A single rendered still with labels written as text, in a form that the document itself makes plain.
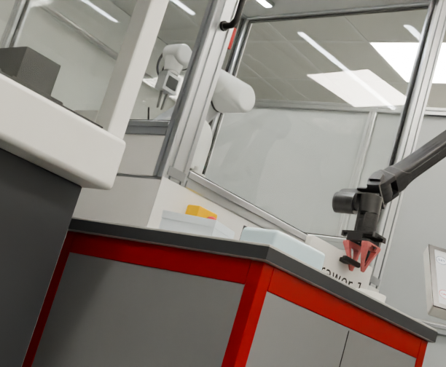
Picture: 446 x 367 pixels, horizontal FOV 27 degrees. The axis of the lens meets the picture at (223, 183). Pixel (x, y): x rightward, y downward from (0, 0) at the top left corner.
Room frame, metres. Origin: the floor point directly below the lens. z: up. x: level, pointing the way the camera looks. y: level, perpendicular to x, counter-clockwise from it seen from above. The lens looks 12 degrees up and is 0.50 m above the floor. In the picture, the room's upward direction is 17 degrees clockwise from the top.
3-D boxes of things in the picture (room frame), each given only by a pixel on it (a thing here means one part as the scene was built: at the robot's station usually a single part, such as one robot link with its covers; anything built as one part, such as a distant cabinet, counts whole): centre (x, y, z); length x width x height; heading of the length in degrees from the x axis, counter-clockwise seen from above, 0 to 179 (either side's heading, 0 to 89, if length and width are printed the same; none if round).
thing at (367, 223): (2.32, -0.39, 1.01); 0.10 x 0.07 x 0.07; 46
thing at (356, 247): (2.33, -0.39, 0.94); 0.07 x 0.07 x 0.09; 46
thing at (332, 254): (2.33, -0.34, 0.87); 0.29 x 0.02 x 0.11; 135
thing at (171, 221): (1.83, 0.02, 0.79); 0.13 x 0.09 x 0.05; 60
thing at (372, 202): (2.33, -0.38, 1.07); 0.07 x 0.06 x 0.07; 55
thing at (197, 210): (2.23, 0.03, 0.88); 0.07 x 0.05 x 0.07; 135
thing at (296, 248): (1.71, -0.14, 0.78); 0.15 x 0.10 x 0.04; 131
